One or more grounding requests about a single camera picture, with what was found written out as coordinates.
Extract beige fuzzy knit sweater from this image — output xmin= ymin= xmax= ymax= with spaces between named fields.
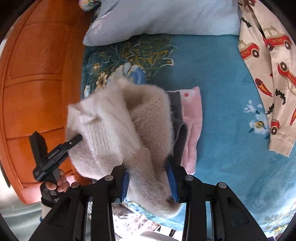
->
xmin=66 ymin=78 xmax=181 ymax=218

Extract left hand in black glove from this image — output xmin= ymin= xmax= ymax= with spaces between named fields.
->
xmin=40 ymin=168 xmax=70 ymax=208

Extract pink folded garment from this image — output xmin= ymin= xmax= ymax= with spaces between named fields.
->
xmin=180 ymin=86 xmax=203 ymax=175

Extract light blue pillow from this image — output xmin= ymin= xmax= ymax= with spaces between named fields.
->
xmin=83 ymin=0 xmax=240 ymax=46

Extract white car print pajama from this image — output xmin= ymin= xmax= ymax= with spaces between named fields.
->
xmin=238 ymin=1 xmax=295 ymax=157

